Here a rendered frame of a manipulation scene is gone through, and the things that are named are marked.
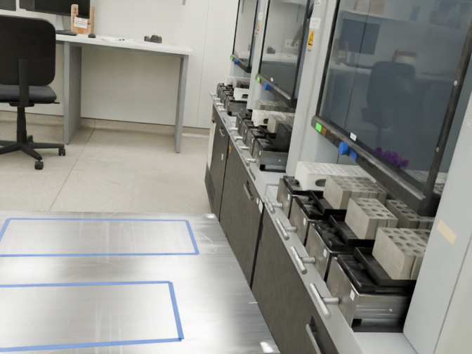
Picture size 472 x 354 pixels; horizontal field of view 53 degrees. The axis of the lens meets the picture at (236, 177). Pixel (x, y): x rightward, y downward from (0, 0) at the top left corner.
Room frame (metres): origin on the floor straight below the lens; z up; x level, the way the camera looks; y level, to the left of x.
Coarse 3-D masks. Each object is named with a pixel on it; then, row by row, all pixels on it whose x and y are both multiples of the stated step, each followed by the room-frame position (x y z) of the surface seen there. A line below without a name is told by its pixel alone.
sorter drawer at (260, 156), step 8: (256, 144) 1.65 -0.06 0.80; (264, 144) 1.61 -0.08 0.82; (256, 152) 1.63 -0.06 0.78; (264, 152) 1.56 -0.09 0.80; (272, 152) 1.56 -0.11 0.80; (280, 152) 1.57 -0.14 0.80; (288, 152) 1.58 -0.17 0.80; (248, 160) 1.61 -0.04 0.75; (256, 160) 1.61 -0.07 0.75; (264, 160) 1.56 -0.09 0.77; (272, 160) 1.56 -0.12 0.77; (280, 160) 1.57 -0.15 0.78
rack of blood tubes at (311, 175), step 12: (300, 168) 1.25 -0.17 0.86; (312, 168) 1.24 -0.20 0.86; (324, 168) 1.26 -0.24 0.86; (336, 168) 1.27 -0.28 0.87; (348, 168) 1.29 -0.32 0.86; (360, 168) 1.31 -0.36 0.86; (300, 180) 1.23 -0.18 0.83; (312, 180) 1.19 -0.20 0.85; (324, 180) 1.30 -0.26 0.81; (372, 180) 1.22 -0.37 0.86
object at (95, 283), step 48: (0, 240) 0.71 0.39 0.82; (48, 240) 0.73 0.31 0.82; (96, 240) 0.76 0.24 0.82; (144, 240) 0.78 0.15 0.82; (192, 240) 0.81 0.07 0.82; (0, 288) 0.58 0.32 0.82; (48, 288) 0.59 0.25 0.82; (96, 288) 0.61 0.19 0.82; (144, 288) 0.63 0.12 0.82; (192, 288) 0.64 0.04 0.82; (240, 288) 0.66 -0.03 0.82; (0, 336) 0.48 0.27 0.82; (48, 336) 0.49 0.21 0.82; (96, 336) 0.50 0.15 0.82; (144, 336) 0.52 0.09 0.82; (192, 336) 0.53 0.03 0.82; (240, 336) 0.54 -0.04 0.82
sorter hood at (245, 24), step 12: (240, 0) 2.94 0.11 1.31; (252, 0) 2.55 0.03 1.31; (240, 12) 2.89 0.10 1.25; (252, 12) 2.51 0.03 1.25; (240, 24) 2.84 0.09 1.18; (252, 24) 2.46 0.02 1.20; (240, 36) 2.78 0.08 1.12; (252, 36) 2.41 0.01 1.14; (240, 48) 2.73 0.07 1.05; (240, 60) 2.65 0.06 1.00
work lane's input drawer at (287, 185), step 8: (288, 176) 1.28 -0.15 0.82; (280, 184) 1.27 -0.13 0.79; (288, 184) 1.22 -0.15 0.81; (296, 184) 1.22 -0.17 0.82; (280, 192) 1.26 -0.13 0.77; (288, 192) 1.19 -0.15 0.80; (296, 192) 1.18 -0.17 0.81; (304, 192) 1.18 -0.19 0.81; (264, 200) 1.25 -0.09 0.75; (280, 200) 1.25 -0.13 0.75; (288, 200) 1.18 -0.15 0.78; (272, 208) 1.18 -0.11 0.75; (288, 208) 1.17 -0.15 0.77
